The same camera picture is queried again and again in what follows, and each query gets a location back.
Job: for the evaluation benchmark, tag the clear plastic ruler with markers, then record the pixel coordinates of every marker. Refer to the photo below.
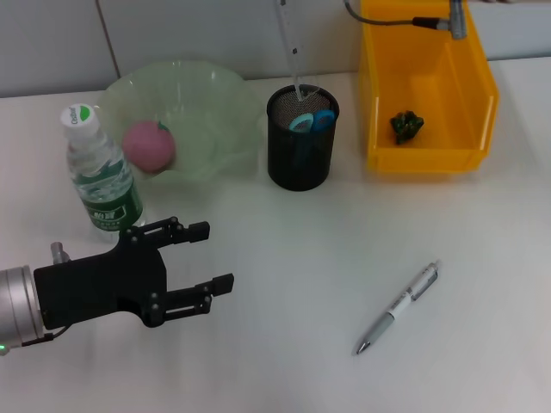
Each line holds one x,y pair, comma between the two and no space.
292,43

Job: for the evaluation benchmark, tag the green plastic wrapper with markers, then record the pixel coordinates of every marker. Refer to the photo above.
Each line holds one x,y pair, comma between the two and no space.
406,127

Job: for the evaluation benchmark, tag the clear water bottle green label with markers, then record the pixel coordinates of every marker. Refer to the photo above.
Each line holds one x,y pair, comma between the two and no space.
112,206

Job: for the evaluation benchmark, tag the black mesh pen cup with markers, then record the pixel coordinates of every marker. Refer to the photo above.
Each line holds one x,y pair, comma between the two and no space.
301,172

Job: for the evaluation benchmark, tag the pale green glass fruit bowl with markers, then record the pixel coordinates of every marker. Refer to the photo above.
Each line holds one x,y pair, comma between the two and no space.
206,99

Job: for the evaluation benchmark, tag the pink peach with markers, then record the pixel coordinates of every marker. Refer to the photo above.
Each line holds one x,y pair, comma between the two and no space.
148,146

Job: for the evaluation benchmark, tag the yellow plastic storage bin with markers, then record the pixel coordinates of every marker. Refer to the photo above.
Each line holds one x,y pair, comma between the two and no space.
430,159

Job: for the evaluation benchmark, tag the silver ballpoint pen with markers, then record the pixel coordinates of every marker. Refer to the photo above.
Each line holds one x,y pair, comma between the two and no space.
400,303

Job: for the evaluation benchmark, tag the blue scissors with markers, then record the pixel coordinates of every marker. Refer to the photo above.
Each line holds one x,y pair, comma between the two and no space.
301,122

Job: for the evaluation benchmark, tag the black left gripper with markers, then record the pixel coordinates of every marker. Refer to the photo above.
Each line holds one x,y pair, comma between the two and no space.
99,288

